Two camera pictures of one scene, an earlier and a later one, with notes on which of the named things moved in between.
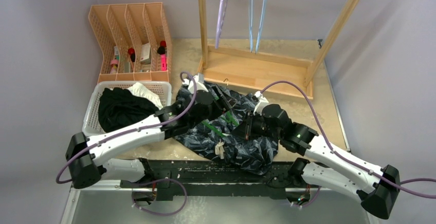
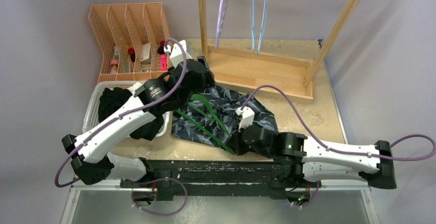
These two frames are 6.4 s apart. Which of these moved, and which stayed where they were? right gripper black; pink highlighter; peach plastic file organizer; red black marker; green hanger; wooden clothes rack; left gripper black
Moved: green hanger; right gripper black; left gripper black
Stayed: peach plastic file organizer; wooden clothes rack; red black marker; pink highlighter
